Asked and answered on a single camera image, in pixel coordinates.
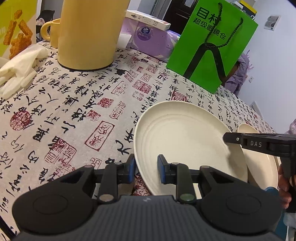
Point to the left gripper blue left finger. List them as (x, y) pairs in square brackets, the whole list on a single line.
[(126, 171)]

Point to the white rubber gloves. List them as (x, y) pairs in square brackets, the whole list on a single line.
[(18, 72)]

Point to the blue bowl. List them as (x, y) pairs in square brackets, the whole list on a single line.
[(273, 191)]

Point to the cream plate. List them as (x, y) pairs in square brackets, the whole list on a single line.
[(183, 133), (262, 169)]

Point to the calligraphy print tablecloth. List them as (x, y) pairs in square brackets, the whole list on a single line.
[(67, 119)]

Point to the yellow box on refrigerator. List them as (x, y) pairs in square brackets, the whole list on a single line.
[(244, 6)]

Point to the purple puffer jacket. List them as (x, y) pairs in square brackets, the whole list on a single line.
[(238, 74)]

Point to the person right hand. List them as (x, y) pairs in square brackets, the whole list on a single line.
[(284, 185)]

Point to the green paper shopping bag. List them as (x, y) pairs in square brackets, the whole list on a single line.
[(212, 41)]

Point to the purple tissue pack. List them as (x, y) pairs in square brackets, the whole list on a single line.
[(147, 39)]

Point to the yellow-green snack box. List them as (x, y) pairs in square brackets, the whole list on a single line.
[(18, 26)]

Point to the yellow thermos jug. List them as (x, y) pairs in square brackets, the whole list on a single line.
[(89, 33)]

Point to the white flat box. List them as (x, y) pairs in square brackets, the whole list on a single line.
[(148, 19)]

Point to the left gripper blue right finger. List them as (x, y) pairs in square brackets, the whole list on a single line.
[(167, 171)]

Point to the yellow mug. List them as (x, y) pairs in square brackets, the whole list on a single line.
[(50, 32)]

